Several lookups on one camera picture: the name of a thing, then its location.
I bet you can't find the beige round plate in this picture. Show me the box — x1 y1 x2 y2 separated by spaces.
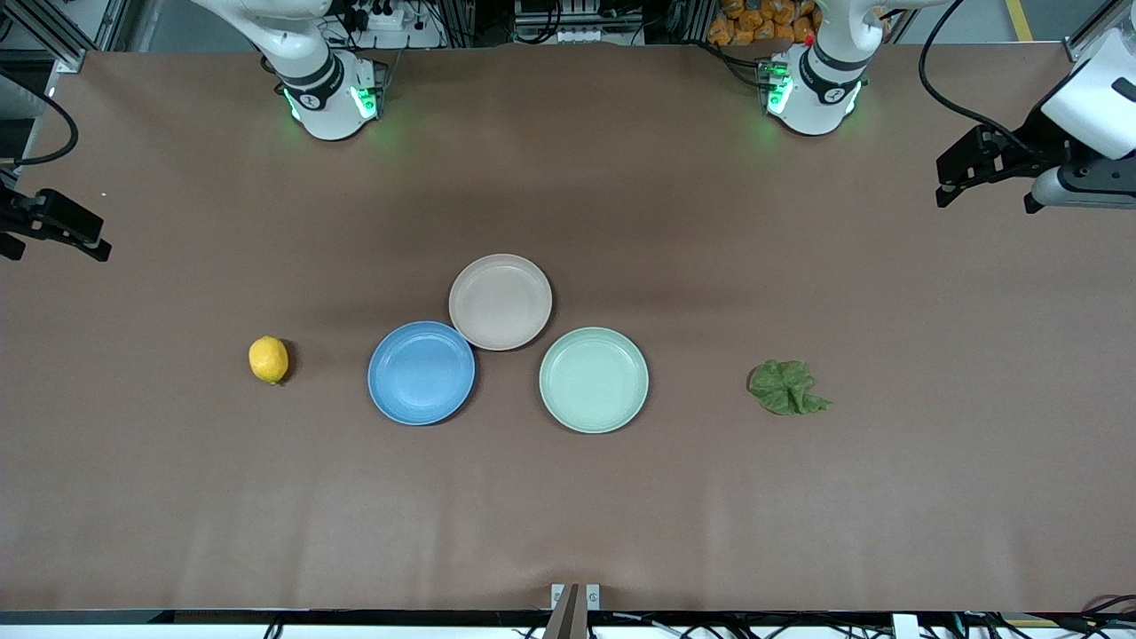
448 254 554 351

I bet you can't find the pile of orange fruit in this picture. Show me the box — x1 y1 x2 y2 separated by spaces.
707 0 822 47

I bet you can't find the white power strip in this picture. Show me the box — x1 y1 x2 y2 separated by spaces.
353 0 445 51

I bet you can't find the thin brown upright bar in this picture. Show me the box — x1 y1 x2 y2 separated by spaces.
543 583 580 639

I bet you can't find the yellow lemon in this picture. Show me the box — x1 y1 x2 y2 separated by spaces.
248 335 291 386

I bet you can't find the light green round plate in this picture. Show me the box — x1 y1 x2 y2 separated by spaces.
539 327 650 435

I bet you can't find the blue round plate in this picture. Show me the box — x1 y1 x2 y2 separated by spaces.
367 320 477 427

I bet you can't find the green lettuce leaf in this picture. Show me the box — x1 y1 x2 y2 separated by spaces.
747 359 833 417

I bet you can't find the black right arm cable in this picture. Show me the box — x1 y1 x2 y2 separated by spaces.
0 84 80 169

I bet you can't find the small metal table bracket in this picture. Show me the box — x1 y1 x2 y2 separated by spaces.
550 583 602 613

